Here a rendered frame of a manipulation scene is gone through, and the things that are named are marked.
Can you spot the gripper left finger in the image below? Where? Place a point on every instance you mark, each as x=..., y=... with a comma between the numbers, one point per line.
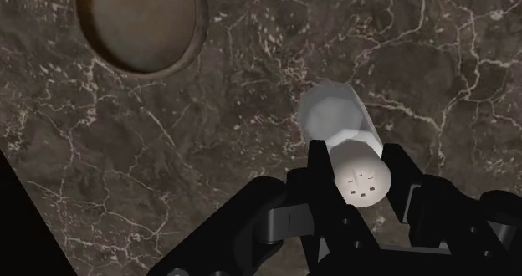
x=322, y=210

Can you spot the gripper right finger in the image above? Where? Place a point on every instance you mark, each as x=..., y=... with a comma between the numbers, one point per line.
x=432, y=210

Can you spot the white salt shaker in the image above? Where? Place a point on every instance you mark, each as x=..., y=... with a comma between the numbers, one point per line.
x=346, y=144

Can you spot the brown round bowl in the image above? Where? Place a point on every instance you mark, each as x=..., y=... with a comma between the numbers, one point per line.
x=140, y=24

